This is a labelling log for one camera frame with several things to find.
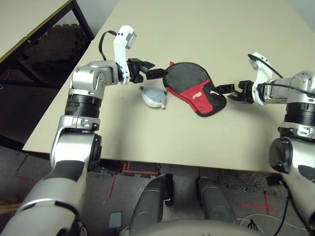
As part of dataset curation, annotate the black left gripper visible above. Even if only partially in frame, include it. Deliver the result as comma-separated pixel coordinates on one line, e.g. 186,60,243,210
126,58,169,84

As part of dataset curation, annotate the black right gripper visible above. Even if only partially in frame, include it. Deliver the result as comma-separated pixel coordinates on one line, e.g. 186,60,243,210
216,80,255,104

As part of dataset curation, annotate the grey-blue plush charm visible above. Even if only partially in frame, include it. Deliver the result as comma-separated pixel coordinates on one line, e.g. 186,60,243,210
139,86,168,110

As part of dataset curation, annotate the black red paddle case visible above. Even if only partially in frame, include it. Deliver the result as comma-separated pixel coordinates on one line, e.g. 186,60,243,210
162,60,227,118

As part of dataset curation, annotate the black wooden ping-pong paddle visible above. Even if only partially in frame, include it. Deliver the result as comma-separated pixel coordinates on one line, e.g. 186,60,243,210
166,63,210,95

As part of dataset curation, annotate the black table base bar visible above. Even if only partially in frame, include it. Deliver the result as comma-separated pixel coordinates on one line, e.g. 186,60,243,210
267,173,283,186

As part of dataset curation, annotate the dark foam puzzle mat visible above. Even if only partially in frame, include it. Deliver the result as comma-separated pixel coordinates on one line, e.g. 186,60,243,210
14,23,92,82

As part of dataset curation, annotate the grey right robot leg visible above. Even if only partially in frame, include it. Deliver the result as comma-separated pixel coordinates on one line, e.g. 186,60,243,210
195,176,238,224

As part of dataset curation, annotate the grey robot leg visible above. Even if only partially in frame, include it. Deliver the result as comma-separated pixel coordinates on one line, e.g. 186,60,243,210
129,173,174,236
195,176,238,224

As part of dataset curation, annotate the grey left robot leg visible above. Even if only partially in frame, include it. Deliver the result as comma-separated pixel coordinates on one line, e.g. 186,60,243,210
129,173,174,236

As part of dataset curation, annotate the beige black-framed side table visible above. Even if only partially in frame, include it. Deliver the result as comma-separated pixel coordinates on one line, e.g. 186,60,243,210
0,0,95,84

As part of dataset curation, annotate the beige robot torso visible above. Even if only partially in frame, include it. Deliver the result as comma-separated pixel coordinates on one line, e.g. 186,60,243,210
120,220,311,236

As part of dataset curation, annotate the grey floor box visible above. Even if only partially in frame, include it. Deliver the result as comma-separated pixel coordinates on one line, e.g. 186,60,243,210
109,211,123,229

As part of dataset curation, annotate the wooden plank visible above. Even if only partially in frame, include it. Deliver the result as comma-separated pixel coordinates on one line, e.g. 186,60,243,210
0,196,21,215

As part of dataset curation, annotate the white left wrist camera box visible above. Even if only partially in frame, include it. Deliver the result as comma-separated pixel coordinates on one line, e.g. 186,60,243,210
113,24,138,86

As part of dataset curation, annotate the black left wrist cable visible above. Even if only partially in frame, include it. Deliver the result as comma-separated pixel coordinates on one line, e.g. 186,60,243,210
98,29,119,61

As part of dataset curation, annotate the white floor cable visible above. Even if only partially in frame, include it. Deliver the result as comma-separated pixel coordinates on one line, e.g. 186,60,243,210
240,213,308,232

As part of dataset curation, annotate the black floor cable bundle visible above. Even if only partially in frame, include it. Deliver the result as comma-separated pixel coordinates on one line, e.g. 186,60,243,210
247,218,259,231

